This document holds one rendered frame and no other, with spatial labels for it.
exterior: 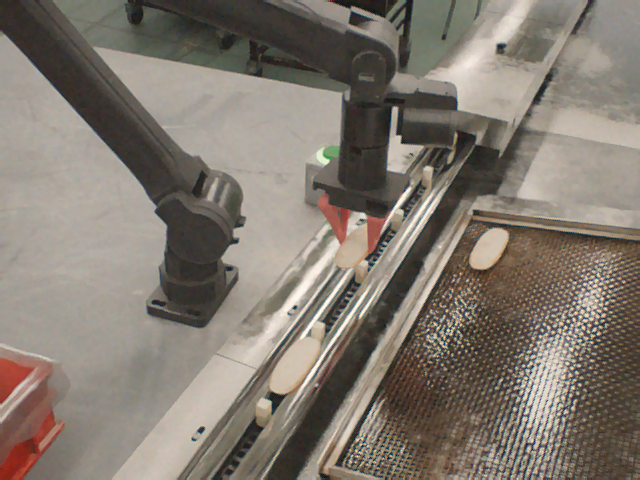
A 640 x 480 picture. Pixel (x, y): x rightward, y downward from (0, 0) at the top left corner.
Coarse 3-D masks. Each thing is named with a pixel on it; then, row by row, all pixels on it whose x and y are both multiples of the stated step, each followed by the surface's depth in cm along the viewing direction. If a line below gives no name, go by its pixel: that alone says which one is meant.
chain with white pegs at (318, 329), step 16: (432, 176) 130; (416, 192) 125; (400, 224) 116; (384, 240) 114; (368, 272) 108; (352, 288) 105; (336, 320) 100; (320, 336) 95; (272, 400) 88; (256, 416) 85; (256, 432) 85; (240, 448) 83
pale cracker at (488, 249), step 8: (488, 232) 106; (496, 232) 105; (504, 232) 105; (480, 240) 104; (488, 240) 104; (496, 240) 104; (504, 240) 104; (480, 248) 102; (488, 248) 102; (496, 248) 102; (472, 256) 102; (480, 256) 101; (488, 256) 101; (496, 256) 101; (472, 264) 101; (480, 264) 100; (488, 264) 100
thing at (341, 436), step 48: (528, 240) 105; (624, 240) 102; (432, 288) 98; (480, 288) 97; (528, 288) 96; (624, 288) 94; (432, 336) 90; (480, 336) 89; (528, 336) 88; (624, 336) 86; (432, 384) 83; (576, 384) 81; (336, 432) 78; (528, 432) 76; (576, 432) 76
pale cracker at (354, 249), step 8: (352, 232) 99; (360, 232) 99; (344, 240) 98; (352, 240) 98; (360, 240) 98; (344, 248) 97; (352, 248) 96; (360, 248) 97; (336, 256) 96; (344, 256) 95; (352, 256) 95; (360, 256) 96; (336, 264) 95; (344, 264) 95; (352, 264) 95
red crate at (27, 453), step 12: (48, 420) 84; (60, 420) 86; (48, 432) 84; (60, 432) 85; (24, 444) 80; (36, 444) 81; (48, 444) 83; (12, 456) 79; (24, 456) 81; (36, 456) 82; (0, 468) 77; (12, 468) 79; (24, 468) 80
